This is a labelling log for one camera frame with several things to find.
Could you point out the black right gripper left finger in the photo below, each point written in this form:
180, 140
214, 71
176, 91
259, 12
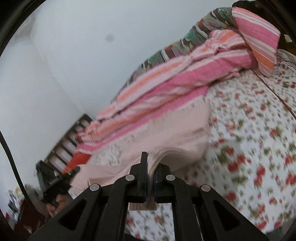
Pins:
99, 213

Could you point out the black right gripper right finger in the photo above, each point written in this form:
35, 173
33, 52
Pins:
200, 213

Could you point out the pink knitted sweater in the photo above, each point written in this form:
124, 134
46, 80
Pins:
177, 139

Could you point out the person's left hand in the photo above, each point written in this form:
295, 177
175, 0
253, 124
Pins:
62, 200

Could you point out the dark wooden headboard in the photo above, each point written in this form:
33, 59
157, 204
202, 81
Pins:
61, 154

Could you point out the red embroidered pillow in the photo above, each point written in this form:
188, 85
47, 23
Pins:
77, 159

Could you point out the floral white bed sheet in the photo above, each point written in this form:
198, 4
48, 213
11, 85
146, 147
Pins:
250, 160

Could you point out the pink striped quilt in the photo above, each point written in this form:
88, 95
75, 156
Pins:
252, 44

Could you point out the dark floral patterned blanket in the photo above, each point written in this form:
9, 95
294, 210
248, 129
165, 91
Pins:
218, 19

